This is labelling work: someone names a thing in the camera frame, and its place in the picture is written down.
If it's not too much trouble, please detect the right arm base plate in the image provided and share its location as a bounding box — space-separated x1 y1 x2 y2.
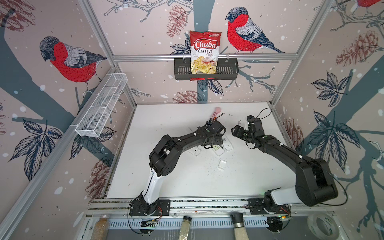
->
246 198 291 215

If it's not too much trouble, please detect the glass jar of grains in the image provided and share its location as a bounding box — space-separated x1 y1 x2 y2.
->
91 215 110 240

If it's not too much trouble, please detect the clear tape roll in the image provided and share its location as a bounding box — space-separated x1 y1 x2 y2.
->
307 213 340 240

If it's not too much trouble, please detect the white wire mesh shelf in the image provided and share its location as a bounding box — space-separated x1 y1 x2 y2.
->
75 73 128 138

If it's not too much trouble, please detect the white remote control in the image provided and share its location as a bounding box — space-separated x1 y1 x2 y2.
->
223 137 234 152
212 145 225 156

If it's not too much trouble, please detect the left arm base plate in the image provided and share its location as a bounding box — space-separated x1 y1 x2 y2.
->
129 199 171 217

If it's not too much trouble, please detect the black wall basket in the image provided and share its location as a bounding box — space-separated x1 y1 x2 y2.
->
174 58 239 81

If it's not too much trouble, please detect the slim seed bottle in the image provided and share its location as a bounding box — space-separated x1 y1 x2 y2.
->
179 216 192 240

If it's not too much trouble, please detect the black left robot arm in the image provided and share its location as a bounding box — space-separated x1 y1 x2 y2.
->
138 120 226 209

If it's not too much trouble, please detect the black-capped grain jar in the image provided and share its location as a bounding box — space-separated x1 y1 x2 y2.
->
230 212 249 240

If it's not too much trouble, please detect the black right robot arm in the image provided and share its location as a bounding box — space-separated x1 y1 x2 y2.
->
231 115 339 211

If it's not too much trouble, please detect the Chuba cassava chips bag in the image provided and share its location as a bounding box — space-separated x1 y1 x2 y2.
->
190 31 222 74

